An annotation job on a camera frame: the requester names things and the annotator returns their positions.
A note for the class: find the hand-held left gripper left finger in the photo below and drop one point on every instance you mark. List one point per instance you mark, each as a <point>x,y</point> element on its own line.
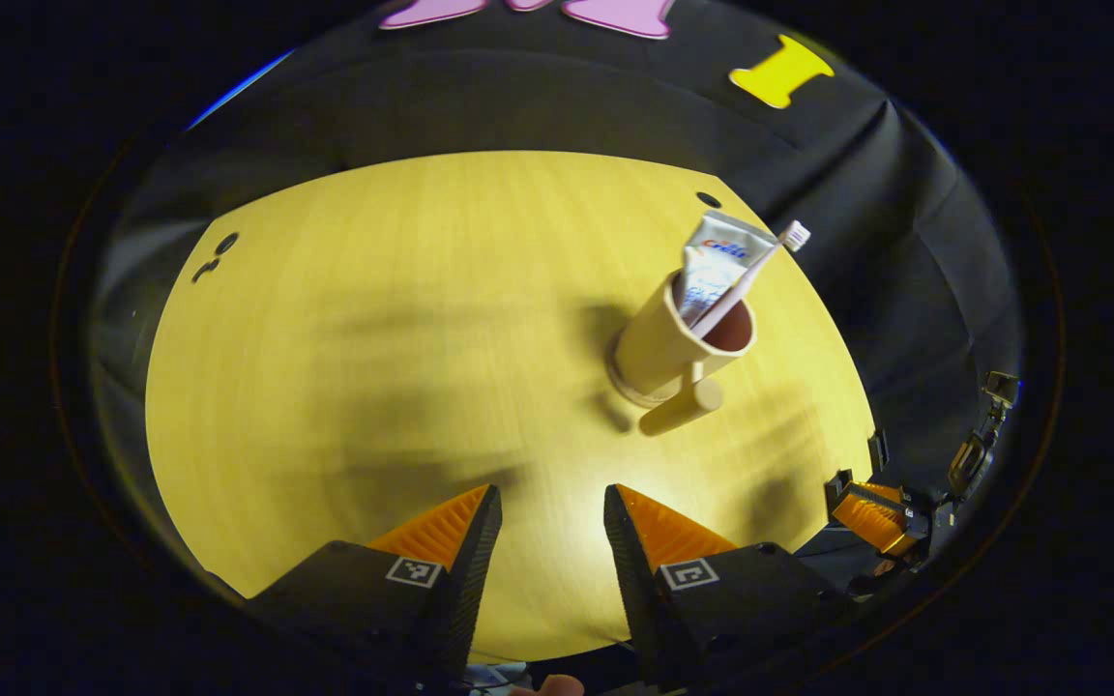
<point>470,580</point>

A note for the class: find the pink toothbrush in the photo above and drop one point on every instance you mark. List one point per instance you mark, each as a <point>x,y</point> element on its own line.
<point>795,235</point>

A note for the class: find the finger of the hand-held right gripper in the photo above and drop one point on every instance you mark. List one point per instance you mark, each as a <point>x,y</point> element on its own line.
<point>881,517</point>
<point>878,451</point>

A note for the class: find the white toothpaste tube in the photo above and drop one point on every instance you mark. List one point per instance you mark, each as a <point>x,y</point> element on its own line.
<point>712,261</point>

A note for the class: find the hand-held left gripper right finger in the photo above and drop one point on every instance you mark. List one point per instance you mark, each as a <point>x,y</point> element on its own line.
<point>634,580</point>

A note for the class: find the black backdrop cloth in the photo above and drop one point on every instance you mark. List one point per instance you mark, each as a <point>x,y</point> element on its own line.
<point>567,97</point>

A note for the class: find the beige cup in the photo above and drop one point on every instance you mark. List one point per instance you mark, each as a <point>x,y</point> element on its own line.
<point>654,338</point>

